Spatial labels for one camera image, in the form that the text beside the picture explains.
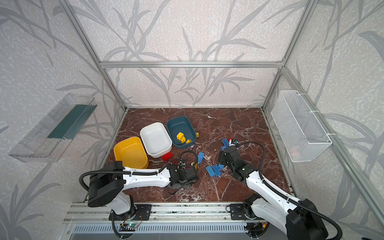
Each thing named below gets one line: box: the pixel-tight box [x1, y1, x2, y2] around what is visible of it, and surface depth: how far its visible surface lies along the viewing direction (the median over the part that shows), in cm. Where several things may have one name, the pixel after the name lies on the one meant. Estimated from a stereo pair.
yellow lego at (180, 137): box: [176, 131, 186, 143], surface depth 99 cm
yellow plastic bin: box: [113, 136, 149, 169], surface depth 96 cm
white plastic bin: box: [139, 122, 173, 158], surface depth 103 cm
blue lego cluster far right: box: [221, 138, 230, 151], surface depth 100 cm
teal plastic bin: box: [166, 115, 197, 150], surface depth 109 cm
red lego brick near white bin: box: [161, 151, 174, 162], surface depth 93 cm
